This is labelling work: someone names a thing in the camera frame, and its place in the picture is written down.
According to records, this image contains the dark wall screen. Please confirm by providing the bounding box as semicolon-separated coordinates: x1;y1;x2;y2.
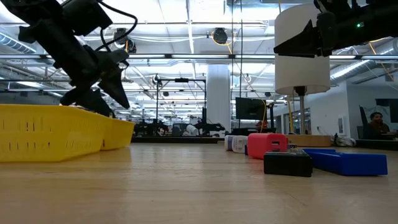
375;98;398;124

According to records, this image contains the black table edge frame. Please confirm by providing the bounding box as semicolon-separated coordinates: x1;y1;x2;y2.
129;136;225;144

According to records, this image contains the white roll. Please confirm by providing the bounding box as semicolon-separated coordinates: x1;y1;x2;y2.
185;123;200;136

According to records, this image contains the white and purple wall charger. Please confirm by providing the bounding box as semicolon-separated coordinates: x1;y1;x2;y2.
224;134;237;152
231;135;249;154

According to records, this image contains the large yellow plastic basket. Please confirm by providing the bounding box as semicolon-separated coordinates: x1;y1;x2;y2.
0;103;106;163

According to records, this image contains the red cube wall charger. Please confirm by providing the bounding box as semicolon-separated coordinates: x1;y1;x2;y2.
247;133;289;161

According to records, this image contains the black digital timer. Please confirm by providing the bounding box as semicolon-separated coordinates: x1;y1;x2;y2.
263;148;313;178

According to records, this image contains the black office chair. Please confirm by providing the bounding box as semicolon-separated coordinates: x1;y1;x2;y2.
358;105;371;140

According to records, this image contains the blue digital timer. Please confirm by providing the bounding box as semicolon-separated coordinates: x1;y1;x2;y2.
303;147;389;177

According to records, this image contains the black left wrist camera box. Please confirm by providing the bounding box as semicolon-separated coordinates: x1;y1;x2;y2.
62;0;113;37

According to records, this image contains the white cable coil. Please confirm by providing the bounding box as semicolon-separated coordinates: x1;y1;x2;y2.
333;133;358;147

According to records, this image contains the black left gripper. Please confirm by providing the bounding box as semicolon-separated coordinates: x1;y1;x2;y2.
17;17;131;119

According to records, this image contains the black monitor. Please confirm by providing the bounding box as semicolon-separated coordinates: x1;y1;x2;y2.
235;96;267;121

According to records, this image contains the person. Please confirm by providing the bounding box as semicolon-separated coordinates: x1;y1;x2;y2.
368;111;398;140

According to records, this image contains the white pillar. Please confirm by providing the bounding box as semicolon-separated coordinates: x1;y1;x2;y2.
206;64;232;134

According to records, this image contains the black ceiling cable reel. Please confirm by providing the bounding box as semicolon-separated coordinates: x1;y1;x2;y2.
212;27;229;45
113;27;137;54

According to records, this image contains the black background rig frame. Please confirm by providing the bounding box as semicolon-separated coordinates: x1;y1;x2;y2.
154;77;208;138

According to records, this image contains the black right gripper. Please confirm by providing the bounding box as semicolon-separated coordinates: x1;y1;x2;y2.
273;5;374;59

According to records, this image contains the white shade wooden base lamp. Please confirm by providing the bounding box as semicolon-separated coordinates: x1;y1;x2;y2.
274;3;332;148

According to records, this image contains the yellow hanging cable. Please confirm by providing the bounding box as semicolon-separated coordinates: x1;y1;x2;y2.
260;99;269;133

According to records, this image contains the small yellow plastic basket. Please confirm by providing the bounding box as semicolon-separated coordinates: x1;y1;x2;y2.
99;117;136;151

